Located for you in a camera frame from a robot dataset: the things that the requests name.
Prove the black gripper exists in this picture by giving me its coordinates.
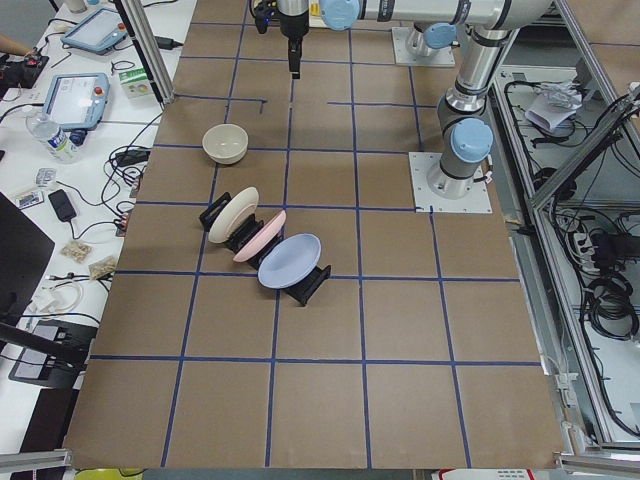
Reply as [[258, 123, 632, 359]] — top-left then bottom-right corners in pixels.
[[277, 0, 306, 80]]

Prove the green white carton box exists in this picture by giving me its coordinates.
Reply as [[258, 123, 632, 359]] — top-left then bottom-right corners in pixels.
[[119, 68, 153, 99]]

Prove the cream ceramic bowl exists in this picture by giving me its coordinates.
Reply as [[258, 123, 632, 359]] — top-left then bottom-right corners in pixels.
[[202, 124, 249, 165]]

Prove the teach pendant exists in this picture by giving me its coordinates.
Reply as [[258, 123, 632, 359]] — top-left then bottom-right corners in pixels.
[[61, 8, 127, 55], [43, 73, 110, 131]]

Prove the near teach pendant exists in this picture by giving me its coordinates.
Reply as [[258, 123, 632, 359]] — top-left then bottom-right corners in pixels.
[[43, 73, 110, 131]]

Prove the black game controller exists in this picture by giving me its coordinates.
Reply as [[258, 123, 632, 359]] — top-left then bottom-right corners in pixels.
[[249, 0, 277, 34]]

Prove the black dish rack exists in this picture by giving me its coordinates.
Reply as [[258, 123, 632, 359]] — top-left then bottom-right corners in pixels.
[[199, 192, 331, 305]]

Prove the black monitor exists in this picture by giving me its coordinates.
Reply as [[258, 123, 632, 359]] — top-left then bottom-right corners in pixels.
[[0, 195, 55, 326]]

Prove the crumpled white paper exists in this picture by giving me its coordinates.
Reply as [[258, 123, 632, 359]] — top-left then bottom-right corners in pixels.
[[524, 81, 582, 132]]

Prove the pink plate in rack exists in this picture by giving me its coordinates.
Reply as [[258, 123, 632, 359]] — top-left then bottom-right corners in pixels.
[[233, 210, 286, 263]]

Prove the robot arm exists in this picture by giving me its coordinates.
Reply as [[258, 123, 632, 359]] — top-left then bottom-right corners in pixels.
[[405, 22, 457, 57], [319, 0, 550, 200]]

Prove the aluminium frame post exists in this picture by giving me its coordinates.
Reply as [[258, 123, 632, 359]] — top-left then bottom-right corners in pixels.
[[114, 0, 174, 105]]

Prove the plastic water bottle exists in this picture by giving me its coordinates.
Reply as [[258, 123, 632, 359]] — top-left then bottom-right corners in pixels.
[[25, 110, 79, 164]]

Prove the blue plate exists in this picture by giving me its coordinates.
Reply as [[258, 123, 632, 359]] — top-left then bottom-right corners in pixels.
[[258, 233, 322, 289]]

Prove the far teach pendant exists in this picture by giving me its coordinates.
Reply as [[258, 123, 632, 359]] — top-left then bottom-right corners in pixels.
[[61, 8, 127, 55]]

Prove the cream plate in rack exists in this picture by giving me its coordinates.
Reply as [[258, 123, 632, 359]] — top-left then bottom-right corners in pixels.
[[208, 186, 259, 244]]

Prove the white power strip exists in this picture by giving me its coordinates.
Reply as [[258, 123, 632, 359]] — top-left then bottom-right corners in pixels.
[[570, 231, 597, 273]]

